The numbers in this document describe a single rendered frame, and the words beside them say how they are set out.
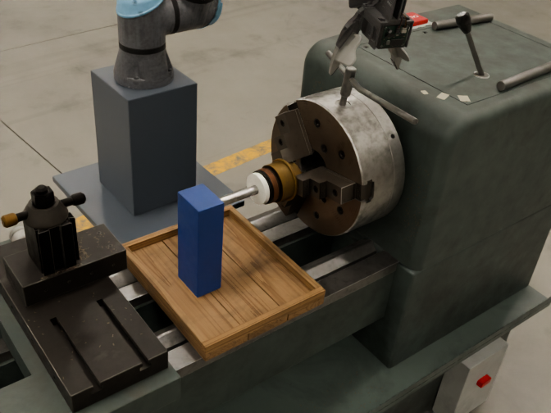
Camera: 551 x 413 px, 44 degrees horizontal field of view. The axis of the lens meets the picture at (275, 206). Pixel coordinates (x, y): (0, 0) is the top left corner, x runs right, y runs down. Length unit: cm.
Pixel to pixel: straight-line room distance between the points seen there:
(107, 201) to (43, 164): 162
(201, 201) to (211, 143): 235
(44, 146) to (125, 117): 198
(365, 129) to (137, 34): 62
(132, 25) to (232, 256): 60
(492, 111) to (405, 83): 19
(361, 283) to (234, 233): 32
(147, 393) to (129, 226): 72
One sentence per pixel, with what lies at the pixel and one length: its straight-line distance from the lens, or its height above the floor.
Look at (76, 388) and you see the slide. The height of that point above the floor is 97.
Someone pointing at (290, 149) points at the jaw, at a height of 114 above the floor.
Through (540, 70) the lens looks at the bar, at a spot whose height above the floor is 127.
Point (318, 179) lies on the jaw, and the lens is 143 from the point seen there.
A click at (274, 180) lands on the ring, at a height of 111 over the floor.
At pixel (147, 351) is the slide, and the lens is 125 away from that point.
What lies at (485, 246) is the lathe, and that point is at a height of 83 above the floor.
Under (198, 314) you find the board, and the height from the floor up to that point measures 88.
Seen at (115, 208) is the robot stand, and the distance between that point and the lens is 194.
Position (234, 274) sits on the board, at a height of 89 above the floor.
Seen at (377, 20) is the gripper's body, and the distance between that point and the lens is 126.
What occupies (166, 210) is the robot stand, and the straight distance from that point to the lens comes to 193.
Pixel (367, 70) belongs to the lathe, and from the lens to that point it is 160.
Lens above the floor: 189
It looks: 36 degrees down
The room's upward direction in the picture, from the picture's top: 5 degrees clockwise
